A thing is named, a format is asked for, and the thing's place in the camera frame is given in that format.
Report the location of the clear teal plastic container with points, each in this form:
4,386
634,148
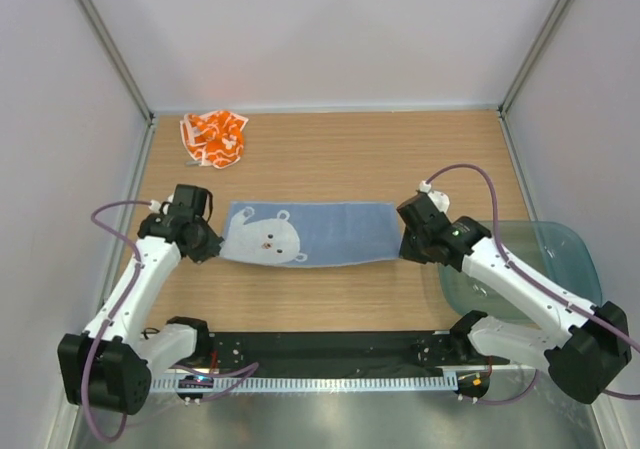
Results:
551,248

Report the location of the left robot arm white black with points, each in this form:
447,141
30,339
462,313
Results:
109,365

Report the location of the orange white patterned towel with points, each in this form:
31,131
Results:
215,139

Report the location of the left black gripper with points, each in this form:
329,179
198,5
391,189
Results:
210,250

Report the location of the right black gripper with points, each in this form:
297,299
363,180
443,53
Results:
406,251

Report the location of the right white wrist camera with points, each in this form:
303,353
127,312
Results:
439,199

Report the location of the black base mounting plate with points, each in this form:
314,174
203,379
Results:
340,355

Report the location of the white slotted cable duct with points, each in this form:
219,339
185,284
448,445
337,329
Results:
190,384

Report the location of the blue bear towel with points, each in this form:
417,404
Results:
311,234

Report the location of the aluminium frame rail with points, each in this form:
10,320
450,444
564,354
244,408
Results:
75,352

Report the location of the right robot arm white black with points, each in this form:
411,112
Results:
581,346

